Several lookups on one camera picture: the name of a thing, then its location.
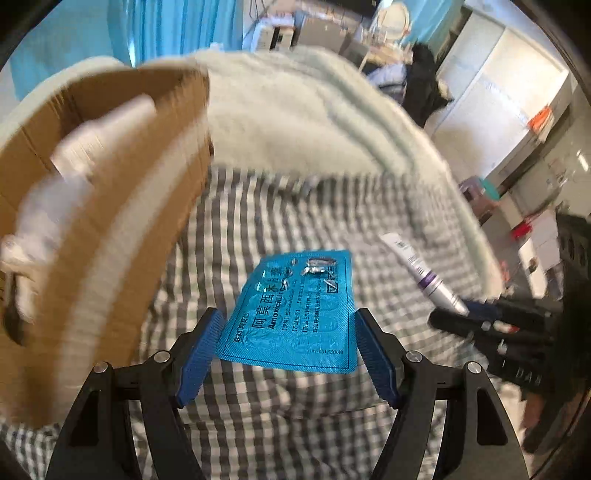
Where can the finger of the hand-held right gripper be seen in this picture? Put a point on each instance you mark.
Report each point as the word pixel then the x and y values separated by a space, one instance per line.
pixel 512 364
pixel 521 314

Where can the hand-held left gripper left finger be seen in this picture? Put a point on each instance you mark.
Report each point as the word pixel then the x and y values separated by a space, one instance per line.
pixel 198 355

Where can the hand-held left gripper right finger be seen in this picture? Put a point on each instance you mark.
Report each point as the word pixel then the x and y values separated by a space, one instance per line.
pixel 378 355

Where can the blue blister pack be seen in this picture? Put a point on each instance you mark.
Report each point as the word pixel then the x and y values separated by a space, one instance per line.
pixel 295 318

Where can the white and purple ointment tube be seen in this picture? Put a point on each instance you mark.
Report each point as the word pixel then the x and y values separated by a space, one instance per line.
pixel 425 272

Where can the brown cardboard box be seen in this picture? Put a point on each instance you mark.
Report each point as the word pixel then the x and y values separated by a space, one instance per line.
pixel 138 230

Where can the cream cloth pad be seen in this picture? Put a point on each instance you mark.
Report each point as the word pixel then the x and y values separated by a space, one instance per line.
pixel 46 217

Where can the person's right hand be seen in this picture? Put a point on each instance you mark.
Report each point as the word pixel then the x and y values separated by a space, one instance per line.
pixel 533 410

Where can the white folding table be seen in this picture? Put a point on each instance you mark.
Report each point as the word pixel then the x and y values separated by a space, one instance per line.
pixel 540 249

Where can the red bag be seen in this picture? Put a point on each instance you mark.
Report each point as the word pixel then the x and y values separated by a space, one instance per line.
pixel 521 230

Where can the grey checkered cloth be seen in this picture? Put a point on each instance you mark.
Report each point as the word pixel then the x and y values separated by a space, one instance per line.
pixel 277 415

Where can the purple stool with teal seat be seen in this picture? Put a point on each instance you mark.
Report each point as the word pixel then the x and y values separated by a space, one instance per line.
pixel 487 189

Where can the orange bag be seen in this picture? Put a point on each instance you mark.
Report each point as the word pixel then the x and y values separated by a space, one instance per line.
pixel 540 119

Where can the white wardrobe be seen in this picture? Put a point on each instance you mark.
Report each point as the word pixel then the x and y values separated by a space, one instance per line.
pixel 485 101

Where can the black jacket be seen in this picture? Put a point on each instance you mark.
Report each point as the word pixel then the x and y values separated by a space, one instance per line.
pixel 427 87

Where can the pale green blanket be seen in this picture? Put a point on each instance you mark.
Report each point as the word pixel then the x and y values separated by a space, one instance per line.
pixel 300 115

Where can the white striped garment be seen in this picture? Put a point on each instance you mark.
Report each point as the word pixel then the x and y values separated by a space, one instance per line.
pixel 388 76

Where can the round mirror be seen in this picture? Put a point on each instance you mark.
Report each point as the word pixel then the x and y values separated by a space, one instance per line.
pixel 392 16

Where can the white small cabinet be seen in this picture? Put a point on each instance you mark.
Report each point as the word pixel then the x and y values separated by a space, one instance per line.
pixel 277 37

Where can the grey mini fridge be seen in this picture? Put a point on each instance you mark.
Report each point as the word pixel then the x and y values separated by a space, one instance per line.
pixel 323 27

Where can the blue curtain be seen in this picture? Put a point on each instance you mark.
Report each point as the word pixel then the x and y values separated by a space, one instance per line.
pixel 69 37

